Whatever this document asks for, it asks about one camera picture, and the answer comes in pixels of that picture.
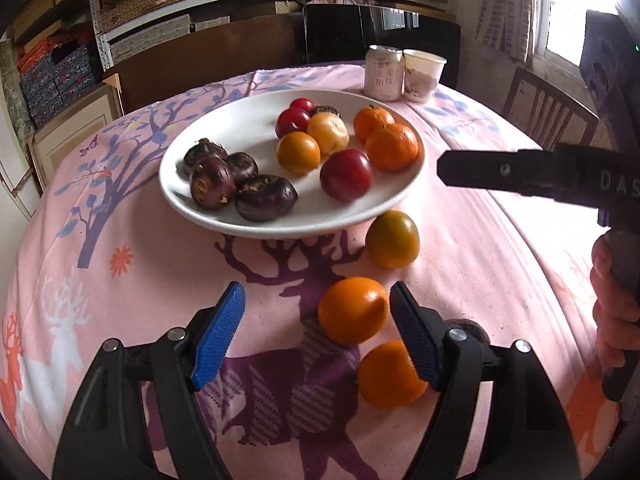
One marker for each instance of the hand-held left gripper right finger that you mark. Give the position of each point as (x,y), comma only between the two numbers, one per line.
(415,335)

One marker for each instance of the stack of blue patterned boxes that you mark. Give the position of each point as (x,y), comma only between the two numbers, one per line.
(55,80)

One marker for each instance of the stack of yellow boxes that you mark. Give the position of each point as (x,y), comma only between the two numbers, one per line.
(42,5)

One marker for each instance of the wooden picture frame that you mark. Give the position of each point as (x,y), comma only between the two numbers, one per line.
(70,125)

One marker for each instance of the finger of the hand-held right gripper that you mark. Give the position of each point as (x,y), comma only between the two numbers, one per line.
(500,170)

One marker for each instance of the pink deer print tablecloth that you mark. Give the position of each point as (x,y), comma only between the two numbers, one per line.
(150,270)

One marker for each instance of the person's right hand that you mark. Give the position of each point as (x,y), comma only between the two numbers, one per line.
(615,320)

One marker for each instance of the smooth orange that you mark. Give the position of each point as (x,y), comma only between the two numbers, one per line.
(298,152)
(353,310)
(387,377)

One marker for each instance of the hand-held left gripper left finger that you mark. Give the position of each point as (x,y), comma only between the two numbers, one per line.
(220,335)

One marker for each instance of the bumpy tangerine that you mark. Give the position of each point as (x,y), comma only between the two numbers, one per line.
(391,146)
(372,120)

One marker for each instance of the bright window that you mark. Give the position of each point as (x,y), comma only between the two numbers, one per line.
(570,5)

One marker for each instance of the pale drink can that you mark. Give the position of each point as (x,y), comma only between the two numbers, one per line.
(384,72)

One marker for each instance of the patterned curtain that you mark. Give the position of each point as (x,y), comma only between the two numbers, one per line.
(505,10)

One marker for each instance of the white round plate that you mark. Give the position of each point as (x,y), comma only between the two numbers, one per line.
(240,120)

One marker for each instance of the brown wooden chair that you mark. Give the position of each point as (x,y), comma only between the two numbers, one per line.
(545,110)

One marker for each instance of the white paper cup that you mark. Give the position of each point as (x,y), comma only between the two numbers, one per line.
(422,77)

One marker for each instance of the white metal shelf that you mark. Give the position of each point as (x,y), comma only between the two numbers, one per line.
(225,7)

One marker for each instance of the small red plum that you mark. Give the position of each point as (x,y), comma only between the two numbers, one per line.
(301,105)

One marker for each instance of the brown wooden board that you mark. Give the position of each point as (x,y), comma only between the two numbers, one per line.
(200,60)

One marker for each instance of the greenish orange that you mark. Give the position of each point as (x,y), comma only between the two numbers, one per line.
(392,238)

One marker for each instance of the dark water chestnut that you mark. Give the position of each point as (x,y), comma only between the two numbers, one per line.
(467,330)
(244,165)
(265,197)
(325,110)
(200,152)
(212,185)

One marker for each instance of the yellow plum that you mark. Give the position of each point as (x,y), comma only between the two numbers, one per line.
(327,132)

